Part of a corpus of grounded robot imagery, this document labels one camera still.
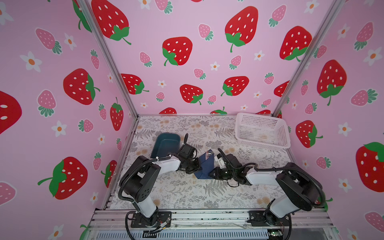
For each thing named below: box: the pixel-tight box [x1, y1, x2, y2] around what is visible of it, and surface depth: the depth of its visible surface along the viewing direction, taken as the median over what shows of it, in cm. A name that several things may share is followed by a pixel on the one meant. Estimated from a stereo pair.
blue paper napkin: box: [194, 149, 215, 179], surface depth 92 cm
